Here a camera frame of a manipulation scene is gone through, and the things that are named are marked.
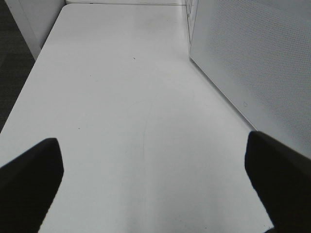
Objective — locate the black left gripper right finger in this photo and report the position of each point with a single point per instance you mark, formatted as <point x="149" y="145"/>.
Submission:
<point x="281" y="178"/>

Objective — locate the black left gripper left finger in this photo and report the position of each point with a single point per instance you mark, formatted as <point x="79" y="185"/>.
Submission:
<point x="28" y="185"/>

